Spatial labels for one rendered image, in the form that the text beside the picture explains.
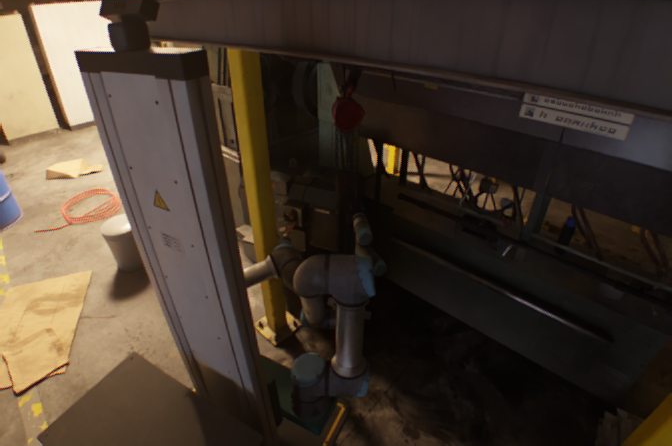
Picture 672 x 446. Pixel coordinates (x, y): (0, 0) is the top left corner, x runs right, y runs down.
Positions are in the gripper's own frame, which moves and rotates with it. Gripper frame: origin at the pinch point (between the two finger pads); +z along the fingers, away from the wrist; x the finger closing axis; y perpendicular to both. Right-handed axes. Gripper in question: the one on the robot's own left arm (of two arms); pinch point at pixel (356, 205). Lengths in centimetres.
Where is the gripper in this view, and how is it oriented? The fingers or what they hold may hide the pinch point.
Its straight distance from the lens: 191.7
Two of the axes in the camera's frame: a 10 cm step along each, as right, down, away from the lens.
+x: -10.0, 0.5, -0.9
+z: -1.0, -4.9, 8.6
